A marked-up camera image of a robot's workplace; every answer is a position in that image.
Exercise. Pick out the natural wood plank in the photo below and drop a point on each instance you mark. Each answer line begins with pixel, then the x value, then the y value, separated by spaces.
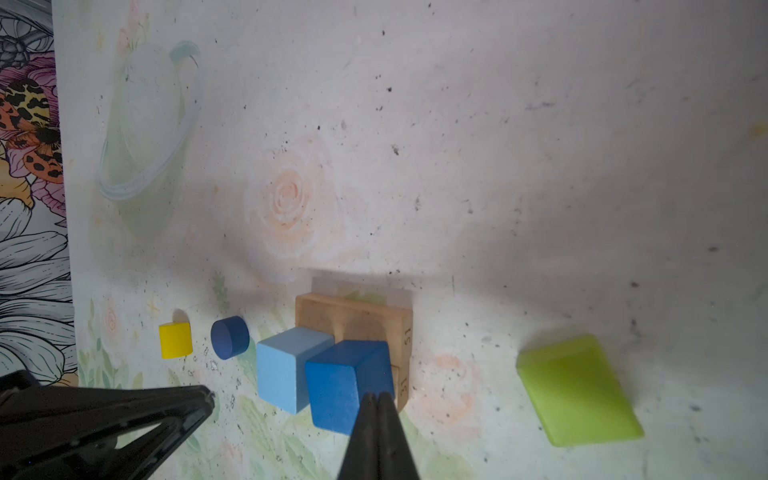
pixel 403 387
pixel 347 319

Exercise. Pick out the yellow wooden block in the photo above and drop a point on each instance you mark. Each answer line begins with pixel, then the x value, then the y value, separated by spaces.
pixel 175 340

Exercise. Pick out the dark blue wooden cylinder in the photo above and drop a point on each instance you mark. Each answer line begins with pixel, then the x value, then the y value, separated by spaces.
pixel 229 337

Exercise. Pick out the lime green wooden cube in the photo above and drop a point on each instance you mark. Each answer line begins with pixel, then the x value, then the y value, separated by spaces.
pixel 576 395

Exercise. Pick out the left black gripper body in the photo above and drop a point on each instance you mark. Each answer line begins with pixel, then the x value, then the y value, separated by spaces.
pixel 52 433

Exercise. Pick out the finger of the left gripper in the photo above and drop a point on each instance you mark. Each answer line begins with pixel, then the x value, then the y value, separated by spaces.
pixel 132 405
pixel 129 450

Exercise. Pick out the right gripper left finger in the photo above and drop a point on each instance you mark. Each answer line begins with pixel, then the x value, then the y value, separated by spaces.
pixel 360 461

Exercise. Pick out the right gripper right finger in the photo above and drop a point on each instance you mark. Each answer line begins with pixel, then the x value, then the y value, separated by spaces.
pixel 394 457

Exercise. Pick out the dark blue wooden cube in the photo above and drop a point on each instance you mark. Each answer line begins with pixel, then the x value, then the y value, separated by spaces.
pixel 339 377

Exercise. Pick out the light blue wooden cube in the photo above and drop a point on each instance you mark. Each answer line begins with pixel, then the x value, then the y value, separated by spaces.
pixel 281 363

